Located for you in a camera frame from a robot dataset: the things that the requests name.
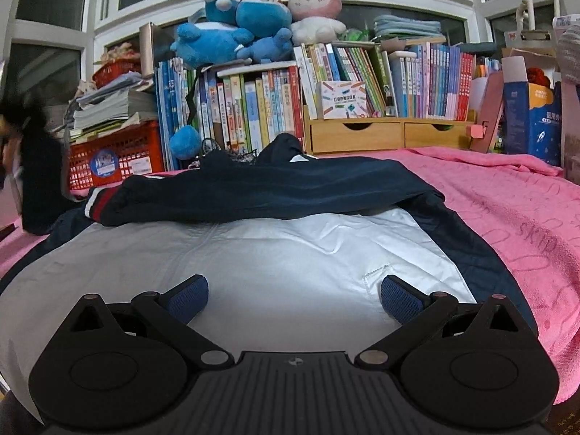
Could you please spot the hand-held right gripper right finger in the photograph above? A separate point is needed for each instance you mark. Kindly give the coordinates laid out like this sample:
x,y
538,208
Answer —
x,y
401,301

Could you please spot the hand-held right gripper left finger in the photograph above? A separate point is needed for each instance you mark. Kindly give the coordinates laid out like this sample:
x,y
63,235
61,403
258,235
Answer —
x,y
188,300

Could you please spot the navy and white jacket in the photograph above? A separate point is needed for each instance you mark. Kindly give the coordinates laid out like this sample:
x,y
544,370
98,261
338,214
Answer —
x,y
272,199

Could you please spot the red plastic crate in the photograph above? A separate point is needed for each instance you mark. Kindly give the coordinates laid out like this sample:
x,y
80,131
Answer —
x,y
136,145

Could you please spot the stack of papers and booklets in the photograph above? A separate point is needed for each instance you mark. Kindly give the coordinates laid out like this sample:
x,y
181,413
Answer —
x,y
113,108

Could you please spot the small red basket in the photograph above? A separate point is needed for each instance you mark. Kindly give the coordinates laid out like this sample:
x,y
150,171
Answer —
x,y
113,72

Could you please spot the pink bunny-print towel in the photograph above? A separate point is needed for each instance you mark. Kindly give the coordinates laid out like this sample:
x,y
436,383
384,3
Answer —
x,y
521,217

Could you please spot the small blue plush pendant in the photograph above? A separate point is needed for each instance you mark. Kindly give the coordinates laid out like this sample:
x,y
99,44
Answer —
x,y
185,142

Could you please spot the beige upright board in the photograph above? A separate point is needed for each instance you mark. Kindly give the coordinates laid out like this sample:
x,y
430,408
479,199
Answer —
x,y
148,50

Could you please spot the wooden drawer organizer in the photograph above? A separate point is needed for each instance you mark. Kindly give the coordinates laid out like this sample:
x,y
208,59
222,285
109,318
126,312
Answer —
x,y
362,133

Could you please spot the row of picture books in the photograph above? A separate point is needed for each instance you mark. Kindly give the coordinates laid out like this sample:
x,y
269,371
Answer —
x,y
253,108

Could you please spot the dark brown box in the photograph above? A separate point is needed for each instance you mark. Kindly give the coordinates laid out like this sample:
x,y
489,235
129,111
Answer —
x,y
566,421

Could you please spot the colourful pencil-print box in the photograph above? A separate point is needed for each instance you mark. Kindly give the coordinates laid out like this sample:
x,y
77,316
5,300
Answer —
x,y
342,99

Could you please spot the blue carton box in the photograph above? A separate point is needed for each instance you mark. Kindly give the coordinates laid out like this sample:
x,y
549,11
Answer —
x,y
530,122

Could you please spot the brown board with pink clip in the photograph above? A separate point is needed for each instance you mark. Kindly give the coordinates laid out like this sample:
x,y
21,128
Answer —
x,y
491,99

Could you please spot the small blue plush toy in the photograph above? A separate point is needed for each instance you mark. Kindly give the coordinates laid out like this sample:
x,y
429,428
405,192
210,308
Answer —
x,y
272,47

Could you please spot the green soft item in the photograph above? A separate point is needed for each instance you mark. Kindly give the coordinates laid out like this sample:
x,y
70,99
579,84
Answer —
x,y
355,36

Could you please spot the stack of teal booklets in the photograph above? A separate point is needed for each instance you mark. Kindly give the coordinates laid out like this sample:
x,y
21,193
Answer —
x,y
408,27

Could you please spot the blue plush toy white ears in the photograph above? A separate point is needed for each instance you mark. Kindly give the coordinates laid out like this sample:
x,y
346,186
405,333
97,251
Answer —
x,y
263,16

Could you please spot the brown clipboard with metal clip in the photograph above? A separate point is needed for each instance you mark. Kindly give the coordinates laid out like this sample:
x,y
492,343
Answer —
x,y
530,45

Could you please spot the grey knitted cloth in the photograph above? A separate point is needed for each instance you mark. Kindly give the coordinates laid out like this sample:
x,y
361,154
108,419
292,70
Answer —
x,y
571,54

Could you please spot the pink bunny plush toy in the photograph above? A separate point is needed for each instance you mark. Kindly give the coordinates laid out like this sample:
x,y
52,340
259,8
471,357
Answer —
x,y
317,0

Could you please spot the white printed carton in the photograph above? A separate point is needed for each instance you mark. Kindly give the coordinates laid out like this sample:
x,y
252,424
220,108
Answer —
x,y
566,22

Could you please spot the white pipe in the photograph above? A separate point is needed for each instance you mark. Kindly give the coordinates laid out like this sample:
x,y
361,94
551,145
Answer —
x,y
529,0

